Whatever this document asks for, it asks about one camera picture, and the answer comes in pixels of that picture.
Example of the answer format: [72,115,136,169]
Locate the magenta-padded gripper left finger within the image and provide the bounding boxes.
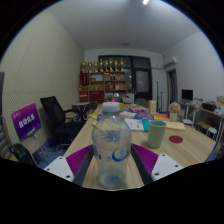
[43,144,98,187]

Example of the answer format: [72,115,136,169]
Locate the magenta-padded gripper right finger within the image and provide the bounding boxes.
[129,143,184,187]

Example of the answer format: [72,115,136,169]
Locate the clear plastic water bottle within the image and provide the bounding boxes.
[91,101,133,191]

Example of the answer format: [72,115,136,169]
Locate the flat round red coaster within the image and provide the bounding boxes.
[168,134,184,144]

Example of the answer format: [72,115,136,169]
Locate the pale green cup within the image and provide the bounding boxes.
[147,119,167,149]

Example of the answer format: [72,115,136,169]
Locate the pale yellow envelope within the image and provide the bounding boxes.
[163,119,186,132]

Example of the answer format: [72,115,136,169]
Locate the black office chair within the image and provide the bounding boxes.
[39,95,87,148]

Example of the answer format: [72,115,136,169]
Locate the orange book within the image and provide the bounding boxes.
[153,112,171,121]

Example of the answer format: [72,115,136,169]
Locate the white printed booklet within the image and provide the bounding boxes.
[124,118,145,132]

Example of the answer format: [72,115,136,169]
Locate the blue colourful book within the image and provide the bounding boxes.
[133,112,155,121]

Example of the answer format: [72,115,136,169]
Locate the purple sign board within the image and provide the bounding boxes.
[10,102,42,142]

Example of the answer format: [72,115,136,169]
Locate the white round stool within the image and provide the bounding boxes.
[205,126,218,140]

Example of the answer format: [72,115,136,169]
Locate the pink flowers in white pot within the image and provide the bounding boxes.
[168,101,182,123]

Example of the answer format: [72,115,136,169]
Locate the striped grey chair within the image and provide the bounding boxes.
[0,116,13,160]

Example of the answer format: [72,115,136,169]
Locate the small orange standing box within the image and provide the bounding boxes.
[147,99,158,114]

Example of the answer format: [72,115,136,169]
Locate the pink flat pack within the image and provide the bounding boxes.
[128,106,148,114]

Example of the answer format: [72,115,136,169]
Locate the small white side table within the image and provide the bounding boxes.
[71,101,92,115]

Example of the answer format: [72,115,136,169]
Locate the cluttered wooden side desk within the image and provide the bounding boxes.
[179,95,224,141]

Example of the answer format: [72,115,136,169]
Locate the black tripod stand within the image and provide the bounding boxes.
[155,80,164,113]

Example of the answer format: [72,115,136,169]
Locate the black computer monitor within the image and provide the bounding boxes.
[181,88,194,102]

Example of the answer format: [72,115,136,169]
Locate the black framed glass door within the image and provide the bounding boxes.
[98,54,153,104]

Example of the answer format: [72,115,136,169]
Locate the wooden shelf unit with trophies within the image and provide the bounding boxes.
[78,58,128,103]

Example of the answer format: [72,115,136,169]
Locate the white wall air conditioner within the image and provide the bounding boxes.
[162,55,179,68]

